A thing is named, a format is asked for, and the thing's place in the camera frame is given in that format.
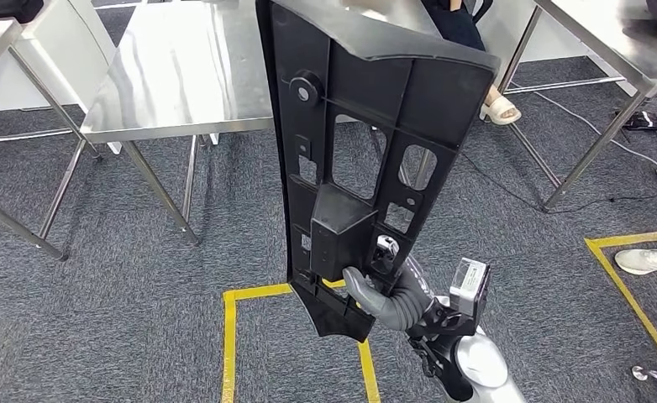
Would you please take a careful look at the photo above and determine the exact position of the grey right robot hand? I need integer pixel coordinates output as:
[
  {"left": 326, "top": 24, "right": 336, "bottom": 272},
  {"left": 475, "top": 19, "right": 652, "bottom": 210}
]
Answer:
[{"left": 342, "top": 234, "right": 435, "bottom": 332}]

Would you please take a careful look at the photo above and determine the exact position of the black plastic mounting panel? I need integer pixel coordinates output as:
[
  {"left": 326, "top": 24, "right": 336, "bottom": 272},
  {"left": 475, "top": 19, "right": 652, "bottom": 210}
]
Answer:
[{"left": 255, "top": 0, "right": 501, "bottom": 343}]

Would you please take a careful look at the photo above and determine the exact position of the stainless steel workbench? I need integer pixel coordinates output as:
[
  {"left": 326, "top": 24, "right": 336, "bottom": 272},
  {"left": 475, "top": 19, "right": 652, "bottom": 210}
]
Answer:
[{"left": 79, "top": 0, "right": 444, "bottom": 247}]

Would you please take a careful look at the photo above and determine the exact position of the yellow floor tape square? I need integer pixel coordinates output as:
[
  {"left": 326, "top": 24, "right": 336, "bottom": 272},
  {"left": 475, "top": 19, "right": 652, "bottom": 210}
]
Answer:
[
  {"left": 221, "top": 278, "right": 382, "bottom": 403},
  {"left": 584, "top": 228, "right": 657, "bottom": 369}
]

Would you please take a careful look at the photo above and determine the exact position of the pale slide sandal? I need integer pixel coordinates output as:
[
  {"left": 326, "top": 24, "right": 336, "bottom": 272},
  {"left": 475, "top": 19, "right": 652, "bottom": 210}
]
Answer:
[{"left": 478, "top": 95, "right": 523, "bottom": 126}]

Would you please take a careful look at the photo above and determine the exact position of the seated person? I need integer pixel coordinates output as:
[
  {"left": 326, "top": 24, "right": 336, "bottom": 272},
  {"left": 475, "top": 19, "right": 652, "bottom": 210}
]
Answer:
[{"left": 420, "top": 0, "right": 523, "bottom": 126}]

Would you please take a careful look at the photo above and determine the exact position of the black floor device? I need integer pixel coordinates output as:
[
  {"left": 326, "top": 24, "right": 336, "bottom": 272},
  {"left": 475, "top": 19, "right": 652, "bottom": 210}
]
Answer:
[{"left": 612, "top": 108, "right": 657, "bottom": 134}]

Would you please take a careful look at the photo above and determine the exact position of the black office chair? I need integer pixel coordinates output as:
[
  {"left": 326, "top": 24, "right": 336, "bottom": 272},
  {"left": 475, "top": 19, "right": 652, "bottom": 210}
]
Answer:
[{"left": 471, "top": 0, "right": 495, "bottom": 24}]

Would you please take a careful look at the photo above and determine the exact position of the white cabinet desk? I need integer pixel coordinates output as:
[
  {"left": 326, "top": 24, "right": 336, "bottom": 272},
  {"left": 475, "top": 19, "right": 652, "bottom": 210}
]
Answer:
[
  {"left": 476, "top": 0, "right": 639, "bottom": 97},
  {"left": 0, "top": 0, "right": 124, "bottom": 155}
]

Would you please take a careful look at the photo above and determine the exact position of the black zip carry case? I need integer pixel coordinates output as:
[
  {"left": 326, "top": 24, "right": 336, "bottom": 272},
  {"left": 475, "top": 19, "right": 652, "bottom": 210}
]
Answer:
[{"left": 0, "top": 0, "right": 45, "bottom": 24}]

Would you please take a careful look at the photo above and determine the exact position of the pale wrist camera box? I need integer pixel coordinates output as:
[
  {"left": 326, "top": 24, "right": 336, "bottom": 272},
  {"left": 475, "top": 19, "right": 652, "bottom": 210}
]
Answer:
[{"left": 449, "top": 257, "right": 491, "bottom": 318}]

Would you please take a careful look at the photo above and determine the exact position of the black floor cable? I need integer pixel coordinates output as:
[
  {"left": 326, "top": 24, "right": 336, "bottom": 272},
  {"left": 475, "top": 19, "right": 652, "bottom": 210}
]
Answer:
[{"left": 460, "top": 151, "right": 657, "bottom": 215}]

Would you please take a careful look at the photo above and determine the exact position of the white floor cable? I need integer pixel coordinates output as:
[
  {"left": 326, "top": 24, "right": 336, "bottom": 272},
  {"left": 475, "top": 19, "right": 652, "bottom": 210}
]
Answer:
[{"left": 531, "top": 88, "right": 657, "bottom": 169}]

